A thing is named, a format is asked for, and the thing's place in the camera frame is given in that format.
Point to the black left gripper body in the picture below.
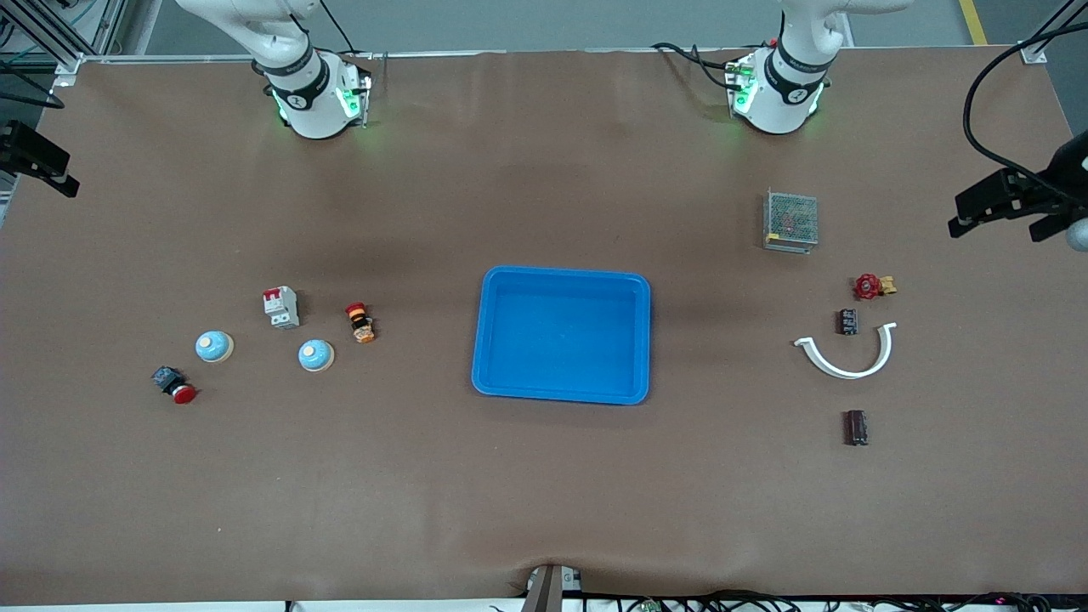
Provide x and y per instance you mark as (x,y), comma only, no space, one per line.
(1068,177)

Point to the black terminal block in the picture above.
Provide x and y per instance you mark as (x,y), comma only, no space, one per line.
(848,321)

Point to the blue call bell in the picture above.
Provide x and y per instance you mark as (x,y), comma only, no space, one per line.
(213,346)
(315,354)

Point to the black electrolytic capacitor block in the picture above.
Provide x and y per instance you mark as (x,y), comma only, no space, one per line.
(856,427)

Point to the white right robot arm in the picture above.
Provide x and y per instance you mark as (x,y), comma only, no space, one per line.
(310,110)

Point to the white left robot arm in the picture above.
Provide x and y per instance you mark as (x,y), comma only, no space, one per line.
(786,102)

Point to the blue plastic tray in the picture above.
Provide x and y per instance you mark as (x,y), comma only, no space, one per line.
(561,340)

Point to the metal mesh power supply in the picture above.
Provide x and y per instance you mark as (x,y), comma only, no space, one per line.
(790,221)

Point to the white curved plastic clip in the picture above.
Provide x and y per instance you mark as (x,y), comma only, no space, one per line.
(846,374)

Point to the red mushroom push button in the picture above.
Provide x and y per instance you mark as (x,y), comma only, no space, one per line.
(174,384)

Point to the white red circuit breaker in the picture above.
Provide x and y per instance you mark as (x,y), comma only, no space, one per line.
(281,308)

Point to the brown table mat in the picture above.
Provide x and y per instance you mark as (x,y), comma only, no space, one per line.
(544,493)

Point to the grey metal table clamp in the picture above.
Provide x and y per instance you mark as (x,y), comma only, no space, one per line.
(551,591)

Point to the aluminium frame corner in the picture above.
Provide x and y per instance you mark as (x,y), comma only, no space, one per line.
(1054,30)
(42,34)

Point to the orange emergency stop switch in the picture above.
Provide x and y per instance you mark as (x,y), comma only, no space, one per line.
(361,324)

